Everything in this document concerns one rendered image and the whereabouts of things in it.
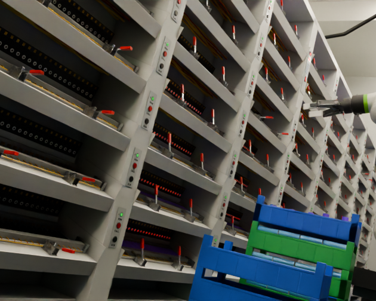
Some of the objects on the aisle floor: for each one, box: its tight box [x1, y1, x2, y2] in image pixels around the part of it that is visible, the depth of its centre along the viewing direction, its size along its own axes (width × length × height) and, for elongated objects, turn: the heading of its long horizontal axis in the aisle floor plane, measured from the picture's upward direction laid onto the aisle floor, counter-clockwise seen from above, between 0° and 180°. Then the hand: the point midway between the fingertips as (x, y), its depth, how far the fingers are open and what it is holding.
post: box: [39, 0, 187, 301], centre depth 162 cm, size 20×9×176 cm, turn 114°
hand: (310, 110), depth 239 cm, fingers open, 11 cm apart
